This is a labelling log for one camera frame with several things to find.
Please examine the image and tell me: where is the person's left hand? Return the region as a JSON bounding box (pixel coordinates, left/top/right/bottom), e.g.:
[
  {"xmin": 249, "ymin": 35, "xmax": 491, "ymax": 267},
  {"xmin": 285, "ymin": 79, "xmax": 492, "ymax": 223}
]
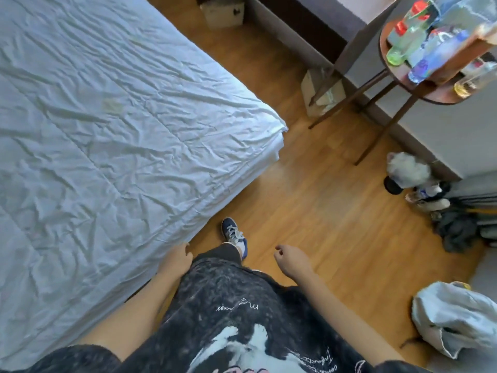
[{"xmin": 157, "ymin": 243, "xmax": 194, "ymax": 278}]

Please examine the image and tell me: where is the person's right hand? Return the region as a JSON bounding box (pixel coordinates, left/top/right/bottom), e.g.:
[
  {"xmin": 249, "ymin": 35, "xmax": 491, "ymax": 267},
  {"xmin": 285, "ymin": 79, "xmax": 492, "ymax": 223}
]
[{"xmin": 274, "ymin": 245, "xmax": 316, "ymax": 286}]

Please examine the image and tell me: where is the person's left forearm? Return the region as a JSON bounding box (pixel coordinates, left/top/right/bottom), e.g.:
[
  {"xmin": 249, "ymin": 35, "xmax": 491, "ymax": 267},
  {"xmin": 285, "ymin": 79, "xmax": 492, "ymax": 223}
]
[{"xmin": 76, "ymin": 270, "xmax": 183, "ymax": 362}]

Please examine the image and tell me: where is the person's right forearm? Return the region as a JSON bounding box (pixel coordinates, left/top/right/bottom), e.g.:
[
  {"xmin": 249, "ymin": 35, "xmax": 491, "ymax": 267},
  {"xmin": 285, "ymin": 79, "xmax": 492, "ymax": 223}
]
[{"xmin": 297, "ymin": 271, "xmax": 409, "ymax": 373}]

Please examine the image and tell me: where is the dark trouser leg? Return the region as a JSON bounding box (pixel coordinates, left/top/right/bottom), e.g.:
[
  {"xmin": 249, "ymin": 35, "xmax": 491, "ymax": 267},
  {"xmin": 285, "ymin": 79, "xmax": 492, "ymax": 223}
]
[{"xmin": 192, "ymin": 242, "xmax": 242, "ymax": 269}]

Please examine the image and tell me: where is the blue sneaker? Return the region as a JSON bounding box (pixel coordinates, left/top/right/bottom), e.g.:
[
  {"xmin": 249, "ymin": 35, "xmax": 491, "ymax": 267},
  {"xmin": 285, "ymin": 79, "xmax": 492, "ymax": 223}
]
[{"xmin": 221, "ymin": 217, "xmax": 249, "ymax": 261}]

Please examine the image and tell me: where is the black printed shirt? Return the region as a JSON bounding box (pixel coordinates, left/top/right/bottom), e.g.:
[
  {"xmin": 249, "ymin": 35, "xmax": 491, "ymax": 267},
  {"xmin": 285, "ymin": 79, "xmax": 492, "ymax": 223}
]
[{"xmin": 0, "ymin": 257, "xmax": 432, "ymax": 373}]

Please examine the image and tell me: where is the black round object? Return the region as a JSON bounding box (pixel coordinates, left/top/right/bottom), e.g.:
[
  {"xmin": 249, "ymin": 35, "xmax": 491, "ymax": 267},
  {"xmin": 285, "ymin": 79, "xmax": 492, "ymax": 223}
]
[{"xmin": 384, "ymin": 176, "xmax": 405, "ymax": 196}]

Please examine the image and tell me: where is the bed with white duvet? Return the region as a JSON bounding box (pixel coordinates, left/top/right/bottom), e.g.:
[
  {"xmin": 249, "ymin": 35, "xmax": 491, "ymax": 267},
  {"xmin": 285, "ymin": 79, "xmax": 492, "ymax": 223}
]
[{"xmin": 0, "ymin": 0, "xmax": 289, "ymax": 372}]

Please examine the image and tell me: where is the white shoe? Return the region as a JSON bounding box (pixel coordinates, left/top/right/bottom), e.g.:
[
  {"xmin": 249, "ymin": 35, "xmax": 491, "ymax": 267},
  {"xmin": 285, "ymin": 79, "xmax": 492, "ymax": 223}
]
[{"xmin": 405, "ymin": 182, "xmax": 452, "ymax": 213}]

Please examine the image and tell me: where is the open cardboard box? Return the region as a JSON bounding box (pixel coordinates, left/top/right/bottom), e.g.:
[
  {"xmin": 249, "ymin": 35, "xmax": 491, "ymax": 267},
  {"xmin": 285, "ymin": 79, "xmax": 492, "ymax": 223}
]
[{"xmin": 301, "ymin": 67, "xmax": 347, "ymax": 118}]

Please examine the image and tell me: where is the dark grey crumpled cloth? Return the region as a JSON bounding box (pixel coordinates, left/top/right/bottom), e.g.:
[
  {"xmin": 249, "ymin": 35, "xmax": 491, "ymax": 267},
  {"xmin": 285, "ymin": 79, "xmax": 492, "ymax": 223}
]
[{"xmin": 432, "ymin": 209, "xmax": 481, "ymax": 254}]

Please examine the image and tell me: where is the white crumpled bag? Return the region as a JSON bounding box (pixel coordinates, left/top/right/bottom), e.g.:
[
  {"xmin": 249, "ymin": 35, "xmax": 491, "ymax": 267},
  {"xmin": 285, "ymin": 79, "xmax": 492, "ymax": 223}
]
[{"xmin": 411, "ymin": 281, "xmax": 497, "ymax": 360}]

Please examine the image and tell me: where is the round wooden side table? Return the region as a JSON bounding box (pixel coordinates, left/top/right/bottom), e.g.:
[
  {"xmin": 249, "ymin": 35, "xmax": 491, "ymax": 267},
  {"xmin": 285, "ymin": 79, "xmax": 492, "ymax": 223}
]
[{"xmin": 308, "ymin": 11, "xmax": 497, "ymax": 166}]

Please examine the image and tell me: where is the small cardboard box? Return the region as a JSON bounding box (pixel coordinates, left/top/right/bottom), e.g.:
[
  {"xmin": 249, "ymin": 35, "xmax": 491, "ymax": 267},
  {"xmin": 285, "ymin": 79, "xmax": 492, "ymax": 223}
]
[{"xmin": 200, "ymin": 0, "xmax": 246, "ymax": 31}]

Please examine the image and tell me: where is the green bottle with red cap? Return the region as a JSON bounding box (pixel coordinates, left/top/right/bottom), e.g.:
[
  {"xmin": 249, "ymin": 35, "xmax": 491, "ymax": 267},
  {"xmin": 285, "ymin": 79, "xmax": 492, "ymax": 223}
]
[
  {"xmin": 403, "ymin": 0, "xmax": 441, "ymax": 32},
  {"xmin": 386, "ymin": 21, "xmax": 425, "ymax": 67}
]

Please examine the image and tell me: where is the blue plastic bottle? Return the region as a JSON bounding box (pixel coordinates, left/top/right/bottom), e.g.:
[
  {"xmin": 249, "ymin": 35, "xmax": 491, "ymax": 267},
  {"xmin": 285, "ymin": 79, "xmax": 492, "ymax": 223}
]
[{"xmin": 408, "ymin": 30, "xmax": 471, "ymax": 84}]

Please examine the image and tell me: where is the bottle with yellow liquid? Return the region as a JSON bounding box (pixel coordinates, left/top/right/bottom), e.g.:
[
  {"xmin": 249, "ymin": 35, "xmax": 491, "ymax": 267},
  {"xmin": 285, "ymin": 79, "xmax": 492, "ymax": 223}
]
[{"xmin": 454, "ymin": 61, "xmax": 497, "ymax": 99}]

